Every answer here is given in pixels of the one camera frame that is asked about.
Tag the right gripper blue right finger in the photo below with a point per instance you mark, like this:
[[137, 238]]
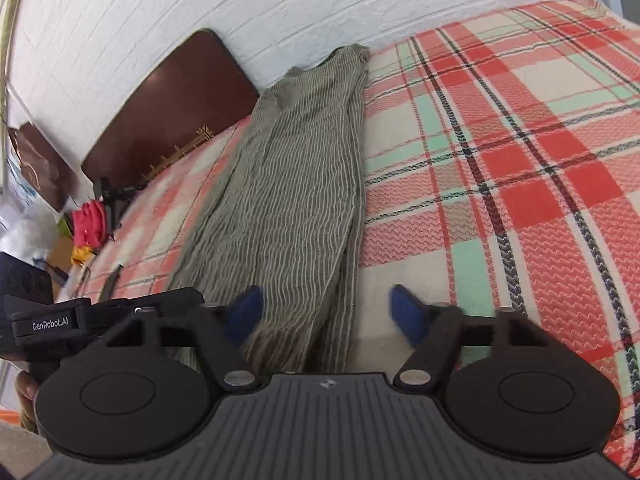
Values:
[[435, 335]]

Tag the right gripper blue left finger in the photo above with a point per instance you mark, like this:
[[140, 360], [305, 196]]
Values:
[[220, 333]]

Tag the green striped checked shirt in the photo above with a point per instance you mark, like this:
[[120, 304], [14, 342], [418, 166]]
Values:
[[286, 215]]

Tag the person's left hand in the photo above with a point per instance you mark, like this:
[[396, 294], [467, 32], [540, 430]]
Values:
[[26, 389]]

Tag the black remote on bed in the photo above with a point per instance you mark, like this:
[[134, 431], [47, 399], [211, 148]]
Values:
[[108, 288]]

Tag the yellow cloth item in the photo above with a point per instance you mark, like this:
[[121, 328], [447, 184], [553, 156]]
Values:
[[81, 255]]

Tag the white plastic bag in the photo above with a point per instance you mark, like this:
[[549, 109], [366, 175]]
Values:
[[28, 234]]

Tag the red cloth bundle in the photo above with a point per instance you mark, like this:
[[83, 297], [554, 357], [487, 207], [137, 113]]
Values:
[[89, 224]]

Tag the black metal stand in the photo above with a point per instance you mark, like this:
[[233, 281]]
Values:
[[115, 201]]

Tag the red plaid bed sheet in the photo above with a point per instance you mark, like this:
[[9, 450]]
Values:
[[500, 158]]

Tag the dark brown wooden board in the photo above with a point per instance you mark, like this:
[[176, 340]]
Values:
[[197, 92]]

